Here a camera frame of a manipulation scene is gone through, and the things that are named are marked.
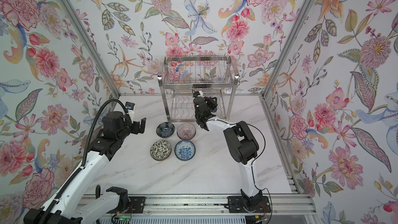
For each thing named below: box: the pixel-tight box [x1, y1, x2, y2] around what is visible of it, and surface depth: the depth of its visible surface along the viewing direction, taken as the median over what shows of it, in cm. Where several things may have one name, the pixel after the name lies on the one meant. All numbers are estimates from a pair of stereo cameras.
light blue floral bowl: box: [174, 140, 196, 162], surface depth 90 cm
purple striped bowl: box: [176, 122, 197, 140], surface depth 99 cm
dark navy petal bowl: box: [155, 121, 176, 139], surface depth 100 cm
